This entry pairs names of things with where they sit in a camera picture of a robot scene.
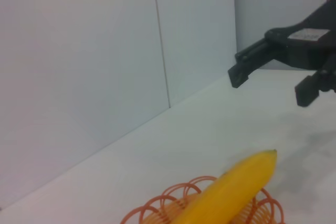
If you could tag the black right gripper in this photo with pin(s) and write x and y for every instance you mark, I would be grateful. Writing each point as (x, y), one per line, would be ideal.
(307, 48)

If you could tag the yellow banana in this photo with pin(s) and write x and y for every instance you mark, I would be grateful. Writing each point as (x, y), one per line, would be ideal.
(223, 197)

